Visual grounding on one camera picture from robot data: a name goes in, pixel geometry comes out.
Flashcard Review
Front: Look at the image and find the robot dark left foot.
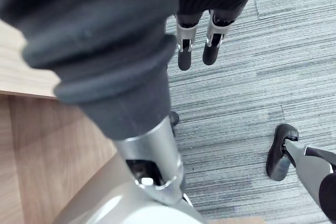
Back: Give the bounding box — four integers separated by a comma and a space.
266, 123, 300, 182

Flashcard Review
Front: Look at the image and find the robot silver right leg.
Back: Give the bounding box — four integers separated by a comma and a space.
52, 153, 207, 224

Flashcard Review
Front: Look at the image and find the light wooden cabinet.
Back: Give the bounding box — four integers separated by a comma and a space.
0, 20, 118, 224

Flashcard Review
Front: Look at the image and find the robot dark foot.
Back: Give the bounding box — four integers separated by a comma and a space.
266, 123, 300, 182
168, 111, 181, 138

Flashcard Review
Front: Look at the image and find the robot dark right foot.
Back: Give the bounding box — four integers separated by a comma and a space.
168, 111, 181, 138

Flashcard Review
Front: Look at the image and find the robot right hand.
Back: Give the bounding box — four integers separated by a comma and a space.
0, 0, 266, 206

